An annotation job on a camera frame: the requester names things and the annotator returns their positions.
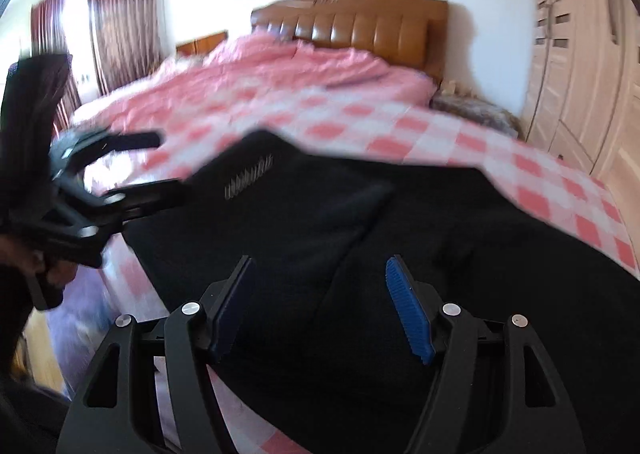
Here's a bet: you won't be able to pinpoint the pink checkered bed sheet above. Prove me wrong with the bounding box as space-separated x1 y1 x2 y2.
69 78 640 454

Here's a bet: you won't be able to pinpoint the light wooden wardrobe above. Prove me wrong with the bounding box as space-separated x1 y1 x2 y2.
521 0 639 240

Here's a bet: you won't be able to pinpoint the floral nightstand cover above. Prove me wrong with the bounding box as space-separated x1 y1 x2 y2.
431 94 524 140

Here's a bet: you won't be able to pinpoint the black pants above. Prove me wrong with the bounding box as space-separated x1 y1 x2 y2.
124 131 639 453

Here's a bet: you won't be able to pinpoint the purple floor mat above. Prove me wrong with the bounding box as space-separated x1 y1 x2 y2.
46 266 117 398

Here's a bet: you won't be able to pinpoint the maroon patterned curtain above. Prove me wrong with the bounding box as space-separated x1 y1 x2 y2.
29 0 164 135

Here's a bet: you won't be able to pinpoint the brown wooden headboard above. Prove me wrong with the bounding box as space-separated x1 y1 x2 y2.
250 0 449 82

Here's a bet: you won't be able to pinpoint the person's left hand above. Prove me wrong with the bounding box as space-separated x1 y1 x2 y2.
0 235 78 289

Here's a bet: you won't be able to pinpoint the brown wooden nightstand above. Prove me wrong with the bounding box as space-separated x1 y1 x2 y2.
176 31 228 56

